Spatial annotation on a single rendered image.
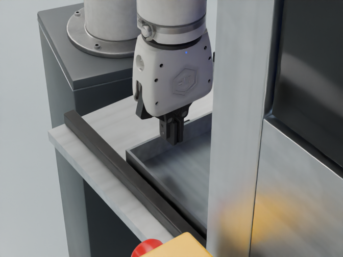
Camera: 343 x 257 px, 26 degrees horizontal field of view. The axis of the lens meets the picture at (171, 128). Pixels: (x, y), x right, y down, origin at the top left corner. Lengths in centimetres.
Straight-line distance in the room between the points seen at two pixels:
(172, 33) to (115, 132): 28
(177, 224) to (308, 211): 36
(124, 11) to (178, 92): 38
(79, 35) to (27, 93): 137
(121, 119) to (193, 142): 12
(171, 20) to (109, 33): 46
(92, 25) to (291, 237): 77
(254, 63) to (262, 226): 16
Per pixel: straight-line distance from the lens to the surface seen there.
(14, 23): 312
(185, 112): 99
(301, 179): 60
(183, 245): 74
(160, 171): 104
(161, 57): 90
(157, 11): 86
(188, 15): 87
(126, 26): 131
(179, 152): 107
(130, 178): 100
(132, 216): 98
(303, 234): 63
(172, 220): 95
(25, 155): 244
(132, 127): 112
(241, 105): 62
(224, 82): 63
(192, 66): 93
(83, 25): 138
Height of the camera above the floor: 158
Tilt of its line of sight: 39 degrees down
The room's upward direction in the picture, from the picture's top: straight up
